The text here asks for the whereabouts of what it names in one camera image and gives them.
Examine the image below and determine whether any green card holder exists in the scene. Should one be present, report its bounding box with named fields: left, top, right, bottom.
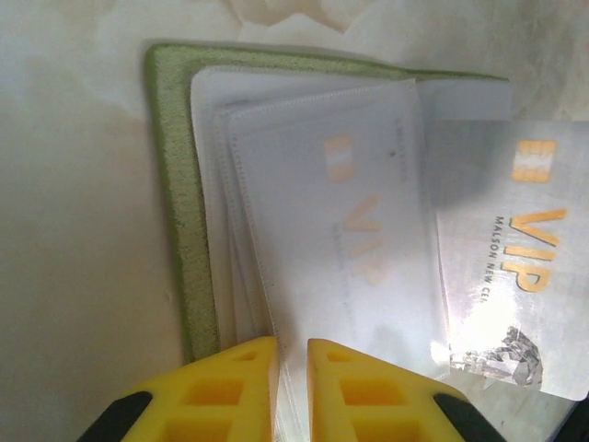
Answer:
left=144, top=41, right=576, bottom=442

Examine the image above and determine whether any silver VIP card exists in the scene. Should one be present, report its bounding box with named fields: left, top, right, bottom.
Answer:
left=238, top=105, right=438, bottom=383
left=427, top=120, right=589, bottom=402

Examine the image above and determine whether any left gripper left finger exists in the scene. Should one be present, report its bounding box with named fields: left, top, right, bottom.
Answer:
left=80, top=335, right=281, bottom=442

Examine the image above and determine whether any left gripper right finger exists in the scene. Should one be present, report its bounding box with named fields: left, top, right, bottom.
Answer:
left=306, top=338, right=513, bottom=442

